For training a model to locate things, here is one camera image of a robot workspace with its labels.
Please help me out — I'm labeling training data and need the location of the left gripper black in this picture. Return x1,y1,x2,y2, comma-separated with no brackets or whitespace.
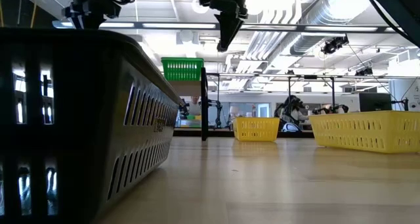
62,0,123,30

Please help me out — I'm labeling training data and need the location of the green plastic slotted basket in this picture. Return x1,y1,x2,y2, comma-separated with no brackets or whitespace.
160,56,205,82

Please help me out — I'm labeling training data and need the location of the black plastic slotted basket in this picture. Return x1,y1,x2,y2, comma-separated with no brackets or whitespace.
0,27,184,224

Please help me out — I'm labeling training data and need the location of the yellow plastic slotted basket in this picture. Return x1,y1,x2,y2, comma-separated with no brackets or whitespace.
232,116,281,143
308,110,420,154

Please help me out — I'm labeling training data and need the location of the overhead light bar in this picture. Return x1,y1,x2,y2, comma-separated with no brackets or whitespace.
52,20,420,34

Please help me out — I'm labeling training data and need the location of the person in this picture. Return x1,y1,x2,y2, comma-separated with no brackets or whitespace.
274,95,311,132
188,95,202,117

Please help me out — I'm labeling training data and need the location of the white and blue bag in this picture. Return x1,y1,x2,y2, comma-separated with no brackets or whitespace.
281,122,302,133

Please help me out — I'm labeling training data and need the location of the black computer monitor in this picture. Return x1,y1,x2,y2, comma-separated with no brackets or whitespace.
358,92,393,112

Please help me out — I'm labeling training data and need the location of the black background rig frame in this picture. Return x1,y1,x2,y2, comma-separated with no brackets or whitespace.
284,73,337,115
206,72,221,129

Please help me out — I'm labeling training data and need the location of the silver ventilation duct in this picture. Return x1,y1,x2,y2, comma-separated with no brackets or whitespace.
288,0,373,56

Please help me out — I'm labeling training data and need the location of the wooden shelf with black post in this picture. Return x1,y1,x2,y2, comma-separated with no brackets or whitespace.
169,67,210,142

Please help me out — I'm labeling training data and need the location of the black ceiling camera rig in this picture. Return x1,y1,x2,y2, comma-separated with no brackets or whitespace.
354,66,374,78
320,35,350,56

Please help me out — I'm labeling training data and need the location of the black aluminium table frame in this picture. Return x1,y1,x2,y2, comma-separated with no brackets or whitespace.
173,127,315,139

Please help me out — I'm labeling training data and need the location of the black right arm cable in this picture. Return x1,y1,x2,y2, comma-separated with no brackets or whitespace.
367,0,415,43

